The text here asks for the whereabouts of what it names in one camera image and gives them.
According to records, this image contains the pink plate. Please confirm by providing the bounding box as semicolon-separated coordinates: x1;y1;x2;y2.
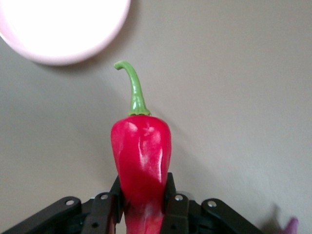
0;0;132;66

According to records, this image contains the long purple eggplant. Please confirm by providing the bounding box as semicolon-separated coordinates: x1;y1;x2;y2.
280;215;300;234

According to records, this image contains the brown table cover sheet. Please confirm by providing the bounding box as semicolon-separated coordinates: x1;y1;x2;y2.
0;0;312;234

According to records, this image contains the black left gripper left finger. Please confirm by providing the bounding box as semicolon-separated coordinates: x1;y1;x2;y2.
0;174;126;234

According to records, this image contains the red chili pepper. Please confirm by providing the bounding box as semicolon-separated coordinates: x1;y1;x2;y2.
111;60;173;234

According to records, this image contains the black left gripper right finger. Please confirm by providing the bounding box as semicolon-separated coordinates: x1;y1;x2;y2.
162;172;265;234

